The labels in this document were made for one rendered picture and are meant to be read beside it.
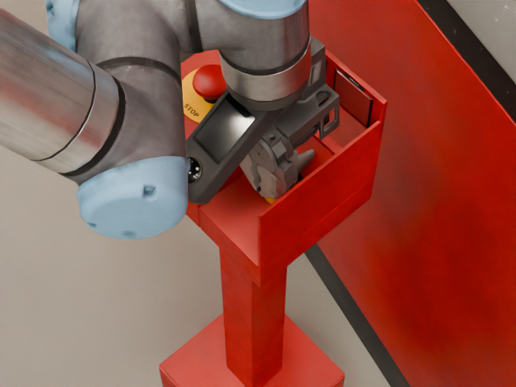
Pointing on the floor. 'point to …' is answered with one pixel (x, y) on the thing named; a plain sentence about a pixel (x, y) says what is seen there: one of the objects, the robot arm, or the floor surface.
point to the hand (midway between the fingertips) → (262, 191)
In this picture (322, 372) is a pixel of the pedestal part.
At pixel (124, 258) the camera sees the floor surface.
